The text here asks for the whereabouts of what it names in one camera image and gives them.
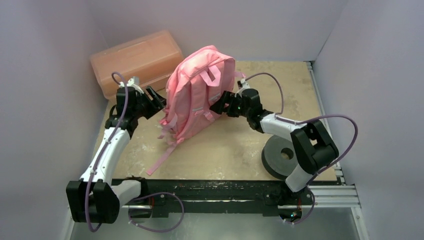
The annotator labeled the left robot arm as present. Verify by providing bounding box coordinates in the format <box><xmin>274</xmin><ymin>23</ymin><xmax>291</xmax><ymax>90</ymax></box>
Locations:
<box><xmin>65</xmin><ymin>86</ymin><xmax>166</xmax><ymax>224</ymax></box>

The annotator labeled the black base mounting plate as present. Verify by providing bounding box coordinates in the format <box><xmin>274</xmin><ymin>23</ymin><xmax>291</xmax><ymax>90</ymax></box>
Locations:
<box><xmin>126</xmin><ymin>179</ymin><xmax>314</xmax><ymax>221</ymax></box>

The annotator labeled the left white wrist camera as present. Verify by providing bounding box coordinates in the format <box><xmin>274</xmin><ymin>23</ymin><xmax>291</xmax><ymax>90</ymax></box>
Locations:
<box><xmin>118</xmin><ymin>76</ymin><xmax>145</xmax><ymax>95</ymax></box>

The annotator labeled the pink student backpack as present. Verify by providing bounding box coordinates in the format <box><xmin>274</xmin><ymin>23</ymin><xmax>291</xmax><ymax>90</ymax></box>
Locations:
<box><xmin>146</xmin><ymin>45</ymin><xmax>246</xmax><ymax>176</ymax></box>

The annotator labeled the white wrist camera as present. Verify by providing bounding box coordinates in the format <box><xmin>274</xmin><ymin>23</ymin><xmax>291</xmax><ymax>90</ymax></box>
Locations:
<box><xmin>118</xmin><ymin>76</ymin><xmax>145</xmax><ymax>95</ymax></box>
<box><xmin>235</xmin><ymin>78</ymin><xmax>251</xmax><ymax>97</ymax></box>

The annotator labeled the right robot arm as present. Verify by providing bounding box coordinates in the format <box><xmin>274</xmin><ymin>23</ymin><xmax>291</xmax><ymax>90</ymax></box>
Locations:
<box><xmin>210</xmin><ymin>88</ymin><xmax>339</xmax><ymax>204</ymax></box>

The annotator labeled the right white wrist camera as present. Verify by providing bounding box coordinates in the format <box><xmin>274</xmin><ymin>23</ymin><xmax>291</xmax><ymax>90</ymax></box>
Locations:
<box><xmin>235</xmin><ymin>78</ymin><xmax>251</xmax><ymax>97</ymax></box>

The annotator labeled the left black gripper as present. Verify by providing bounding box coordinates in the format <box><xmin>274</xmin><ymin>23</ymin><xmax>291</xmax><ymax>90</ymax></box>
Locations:
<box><xmin>132</xmin><ymin>86</ymin><xmax>170</xmax><ymax>119</ymax></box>

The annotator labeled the orange translucent plastic box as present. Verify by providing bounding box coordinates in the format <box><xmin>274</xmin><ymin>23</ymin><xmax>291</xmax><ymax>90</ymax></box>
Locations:
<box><xmin>90</xmin><ymin>30</ymin><xmax>184</xmax><ymax>100</ymax></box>

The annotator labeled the dark grey tape roll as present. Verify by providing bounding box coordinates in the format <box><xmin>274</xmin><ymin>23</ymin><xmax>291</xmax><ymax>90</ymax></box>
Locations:
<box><xmin>261</xmin><ymin>135</ymin><xmax>298</xmax><ymax>180</ymax></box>

